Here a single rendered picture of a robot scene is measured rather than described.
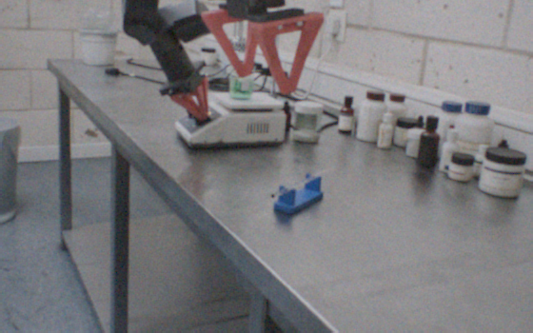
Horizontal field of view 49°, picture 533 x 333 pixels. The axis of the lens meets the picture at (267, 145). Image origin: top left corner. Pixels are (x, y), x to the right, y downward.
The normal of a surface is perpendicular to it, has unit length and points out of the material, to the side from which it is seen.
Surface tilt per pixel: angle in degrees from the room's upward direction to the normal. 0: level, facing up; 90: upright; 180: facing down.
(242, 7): 101
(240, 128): 90
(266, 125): 90
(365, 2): 90
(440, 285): 0
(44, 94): 90
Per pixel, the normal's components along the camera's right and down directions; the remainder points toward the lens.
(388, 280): 0.07, -0.96
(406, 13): -0.88, 0.06
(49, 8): 0.47, 0.26
